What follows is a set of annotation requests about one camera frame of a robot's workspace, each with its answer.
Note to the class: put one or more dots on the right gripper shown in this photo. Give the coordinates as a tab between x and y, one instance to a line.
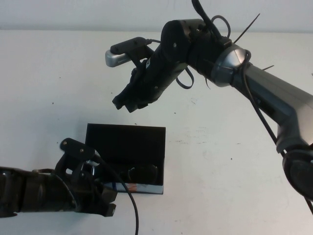
159	76

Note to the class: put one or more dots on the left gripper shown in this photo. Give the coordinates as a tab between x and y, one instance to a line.
90	195

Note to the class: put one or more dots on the black glasses case printed side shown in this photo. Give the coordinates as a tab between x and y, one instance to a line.
127	142

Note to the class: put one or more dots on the black frame glasses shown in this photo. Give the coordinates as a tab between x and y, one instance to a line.
143	167

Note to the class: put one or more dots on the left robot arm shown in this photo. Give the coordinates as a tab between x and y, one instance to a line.
29	191

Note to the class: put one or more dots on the long black zip tie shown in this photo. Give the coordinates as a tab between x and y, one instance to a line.
248	27

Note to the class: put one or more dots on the right wrist camera black silver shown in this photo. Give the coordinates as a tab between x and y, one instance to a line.
117	57

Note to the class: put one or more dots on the right black camera mount bracket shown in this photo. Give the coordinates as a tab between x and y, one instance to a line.
144	52

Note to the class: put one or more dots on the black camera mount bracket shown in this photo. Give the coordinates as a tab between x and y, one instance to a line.
144	52
73	147

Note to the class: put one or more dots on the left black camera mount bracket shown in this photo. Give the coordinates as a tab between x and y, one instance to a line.
73	147

